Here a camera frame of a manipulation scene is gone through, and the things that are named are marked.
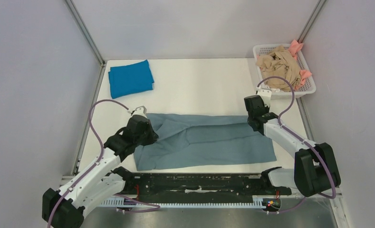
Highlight grey blue t shirt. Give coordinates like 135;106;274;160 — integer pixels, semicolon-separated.
133;114;277;171

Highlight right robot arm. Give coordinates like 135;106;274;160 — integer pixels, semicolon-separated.
244;95;341;199

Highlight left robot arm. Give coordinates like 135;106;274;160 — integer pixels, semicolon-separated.
42;114;158;228

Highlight beige t shirt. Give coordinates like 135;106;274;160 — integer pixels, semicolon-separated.
256;45;301;92

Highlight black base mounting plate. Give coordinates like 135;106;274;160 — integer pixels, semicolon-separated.
113;169;300;203

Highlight folded bright blue t shirt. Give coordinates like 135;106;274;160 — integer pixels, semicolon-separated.
108;60;154;99

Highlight pink t shirt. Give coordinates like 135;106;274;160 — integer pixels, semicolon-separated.
288;39;313;91

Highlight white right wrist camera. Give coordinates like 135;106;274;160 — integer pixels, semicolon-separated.
256;87;272;107

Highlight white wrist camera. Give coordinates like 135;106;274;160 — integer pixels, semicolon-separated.
127;106;147;119
256;87;272;107

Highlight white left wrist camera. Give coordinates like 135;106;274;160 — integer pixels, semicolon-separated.
127;106;147;119

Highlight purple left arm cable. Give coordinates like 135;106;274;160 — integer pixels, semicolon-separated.
47;99;161;228

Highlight right aluminium frame post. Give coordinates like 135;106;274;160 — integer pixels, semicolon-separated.
297;0;327;43

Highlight aluminium frame post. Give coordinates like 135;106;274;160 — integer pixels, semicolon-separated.
297;0;327;43
64;0;106;66

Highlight white slotted cable duct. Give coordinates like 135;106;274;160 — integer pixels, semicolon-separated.
95;196;280;210

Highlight left aluminium frame post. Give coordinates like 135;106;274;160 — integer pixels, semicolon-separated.
64;0;106;66

